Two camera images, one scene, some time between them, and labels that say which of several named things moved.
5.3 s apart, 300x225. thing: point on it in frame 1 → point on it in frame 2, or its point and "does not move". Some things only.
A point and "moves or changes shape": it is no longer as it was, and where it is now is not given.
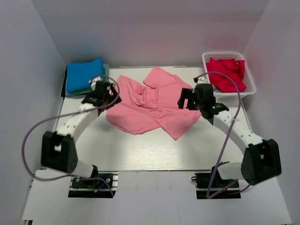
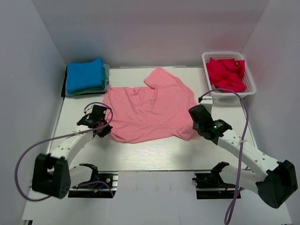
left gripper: [114, 99] → [107, 130]
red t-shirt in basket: [234, 69] does not move
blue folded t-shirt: [78, 74] does not move
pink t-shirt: [156, 100] moves or changes shape
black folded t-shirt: [63, 92] does not move
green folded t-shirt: [89, 89] does not move
